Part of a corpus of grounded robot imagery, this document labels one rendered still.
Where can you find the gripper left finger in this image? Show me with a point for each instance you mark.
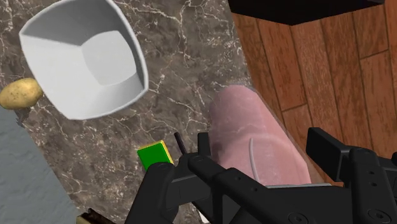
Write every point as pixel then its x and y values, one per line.
pixel 161 192

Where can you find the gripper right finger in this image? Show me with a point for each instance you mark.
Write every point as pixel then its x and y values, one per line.
pixel 369 183

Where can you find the green and yellow sponge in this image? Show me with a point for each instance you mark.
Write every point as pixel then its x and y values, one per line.
pixel 153 155

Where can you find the thin black rod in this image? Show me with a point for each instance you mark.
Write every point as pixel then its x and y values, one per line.
pixel 180 143

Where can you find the dark brown lumpy object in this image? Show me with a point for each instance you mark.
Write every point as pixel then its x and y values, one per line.
pixel 93 217

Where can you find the pink cylindrical container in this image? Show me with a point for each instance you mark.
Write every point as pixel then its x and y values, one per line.
pixel 245 133

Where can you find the white square bowl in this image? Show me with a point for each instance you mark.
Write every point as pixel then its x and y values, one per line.
pixel 83 59

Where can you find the yellow-brown potato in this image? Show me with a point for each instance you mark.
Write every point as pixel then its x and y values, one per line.
pixel 20 93

